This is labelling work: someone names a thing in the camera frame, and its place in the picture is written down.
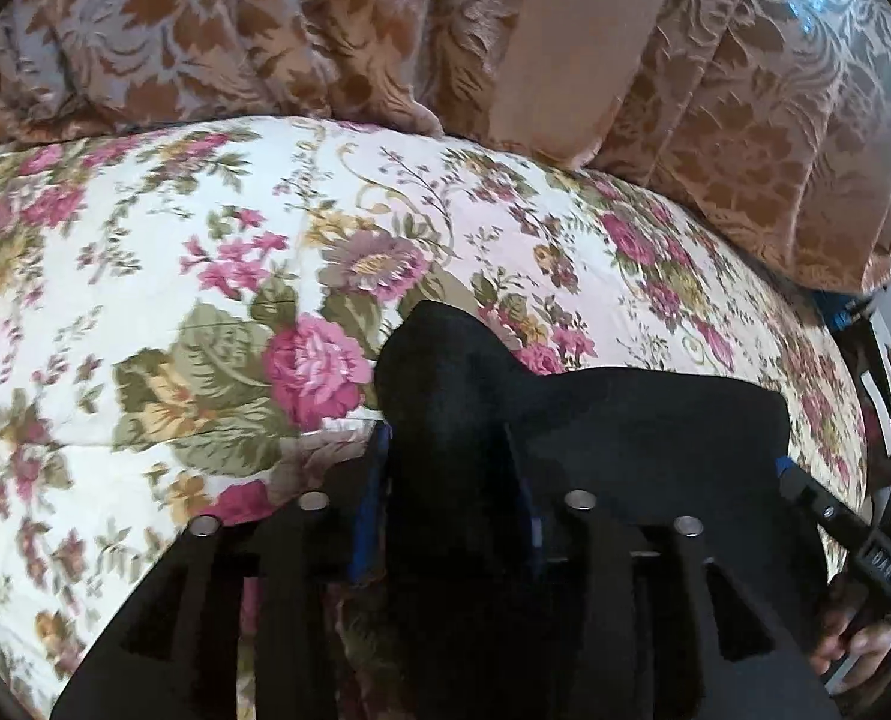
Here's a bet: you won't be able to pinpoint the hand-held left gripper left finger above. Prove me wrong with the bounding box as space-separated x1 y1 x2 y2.
51 422 392 720

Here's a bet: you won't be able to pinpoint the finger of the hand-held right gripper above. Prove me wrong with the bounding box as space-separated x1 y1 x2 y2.
773 456 868 554

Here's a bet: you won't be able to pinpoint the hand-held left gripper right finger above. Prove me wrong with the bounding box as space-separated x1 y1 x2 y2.
503 426 844 720

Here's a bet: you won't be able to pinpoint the black pants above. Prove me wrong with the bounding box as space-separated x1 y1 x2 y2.
374 300 838 720

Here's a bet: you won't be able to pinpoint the person's right hand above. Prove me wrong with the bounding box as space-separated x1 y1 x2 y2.
809 574 891 695

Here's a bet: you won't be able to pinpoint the blue object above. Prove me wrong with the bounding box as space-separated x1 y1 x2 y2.
820 289 877 332

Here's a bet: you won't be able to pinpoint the floral bed blanket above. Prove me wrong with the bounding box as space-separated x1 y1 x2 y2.
0 116 868 720

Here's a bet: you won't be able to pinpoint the plain beige cushion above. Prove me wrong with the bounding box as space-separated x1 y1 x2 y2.
482 0 688 170

